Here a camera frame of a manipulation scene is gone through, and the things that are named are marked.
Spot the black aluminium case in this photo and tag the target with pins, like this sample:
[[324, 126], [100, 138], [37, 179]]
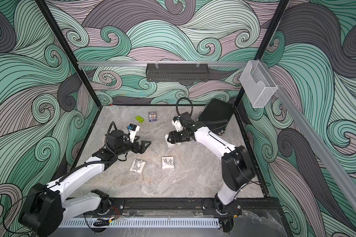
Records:
[[216, 115]]

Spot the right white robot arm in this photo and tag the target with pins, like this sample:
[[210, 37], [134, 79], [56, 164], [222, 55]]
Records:
[[236, 166]]

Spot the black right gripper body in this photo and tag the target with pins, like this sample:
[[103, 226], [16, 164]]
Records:
[[179, 137]]

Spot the aluminium wall rail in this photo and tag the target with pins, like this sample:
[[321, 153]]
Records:
[[124, 63]]

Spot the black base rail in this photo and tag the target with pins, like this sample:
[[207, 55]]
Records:
[[132, 207]]

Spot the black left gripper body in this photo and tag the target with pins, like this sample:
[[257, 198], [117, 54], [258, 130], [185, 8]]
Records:
[[128, 146]]

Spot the green rectangular block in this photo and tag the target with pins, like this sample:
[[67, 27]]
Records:
[[139, 119]]

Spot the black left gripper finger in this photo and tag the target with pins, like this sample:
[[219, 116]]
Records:
[[141, 150], [144, 144]]

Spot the black wall-mounted tray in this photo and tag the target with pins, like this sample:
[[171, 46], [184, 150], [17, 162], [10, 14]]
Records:
[[185, 73]]

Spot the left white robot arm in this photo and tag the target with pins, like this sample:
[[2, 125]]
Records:
[[47, 206]]

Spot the white slotted cable duct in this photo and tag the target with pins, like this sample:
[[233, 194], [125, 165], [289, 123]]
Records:
[[168, 222]]

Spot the white jewelry box base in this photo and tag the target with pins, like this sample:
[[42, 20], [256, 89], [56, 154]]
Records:
[[172, 140]]

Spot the clear acrylic wall holder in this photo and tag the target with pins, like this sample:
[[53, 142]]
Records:
[[258, 83]]

